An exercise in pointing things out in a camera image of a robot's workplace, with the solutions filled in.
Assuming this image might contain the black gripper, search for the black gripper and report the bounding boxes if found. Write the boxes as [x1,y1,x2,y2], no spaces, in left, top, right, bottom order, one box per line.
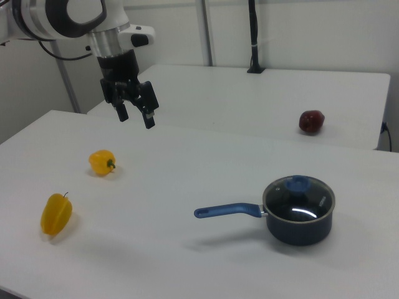
[96,49,160,130]

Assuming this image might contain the glass lid with blue knob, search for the glass lid with blue knob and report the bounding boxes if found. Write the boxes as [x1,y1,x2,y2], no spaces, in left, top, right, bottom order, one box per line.
[262,175,336,222]

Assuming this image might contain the yellow bell pepper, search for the yellow bell pepper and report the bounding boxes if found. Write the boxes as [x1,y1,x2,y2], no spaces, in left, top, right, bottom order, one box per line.
[88,149,117,178]

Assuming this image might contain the yellow starfruit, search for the yellow starfruit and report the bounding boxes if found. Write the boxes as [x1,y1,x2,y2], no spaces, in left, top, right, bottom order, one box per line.
[40,191,74,236]

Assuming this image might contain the dark red apple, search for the dark red apple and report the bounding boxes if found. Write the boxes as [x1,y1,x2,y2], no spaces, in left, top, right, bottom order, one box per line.
[299,109,326,135]

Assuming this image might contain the grey metal frame post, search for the grey metal frame post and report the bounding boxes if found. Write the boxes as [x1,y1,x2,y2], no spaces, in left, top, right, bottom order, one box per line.
[196,0,216,67]
[50,40,82,113]

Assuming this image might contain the black camera stand pole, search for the black camera stand pole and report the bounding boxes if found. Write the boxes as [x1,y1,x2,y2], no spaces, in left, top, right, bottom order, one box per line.
[247,0,266,75]

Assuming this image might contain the dark saucepan with blue handle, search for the dark saucepan with blue handle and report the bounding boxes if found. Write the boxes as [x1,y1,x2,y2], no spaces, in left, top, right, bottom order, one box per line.
[193,179,337,247]

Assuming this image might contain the black wall cable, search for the black wall cable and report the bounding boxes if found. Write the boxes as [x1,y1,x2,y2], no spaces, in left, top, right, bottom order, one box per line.
[380,121,393,152]

